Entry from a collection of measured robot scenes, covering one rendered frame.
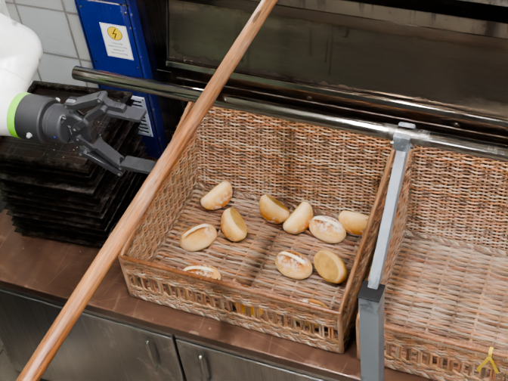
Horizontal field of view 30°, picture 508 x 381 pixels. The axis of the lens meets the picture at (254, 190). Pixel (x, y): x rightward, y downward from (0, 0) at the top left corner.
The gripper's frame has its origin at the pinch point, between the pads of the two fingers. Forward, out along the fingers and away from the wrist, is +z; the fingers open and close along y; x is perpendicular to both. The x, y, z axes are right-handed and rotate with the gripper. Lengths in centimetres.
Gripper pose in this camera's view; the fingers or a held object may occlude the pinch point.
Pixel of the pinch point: (144, 141)
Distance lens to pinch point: 180.5
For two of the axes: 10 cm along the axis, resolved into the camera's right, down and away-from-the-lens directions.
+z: 9.2, 2.1, -3.3
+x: -3.8, 6.9, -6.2
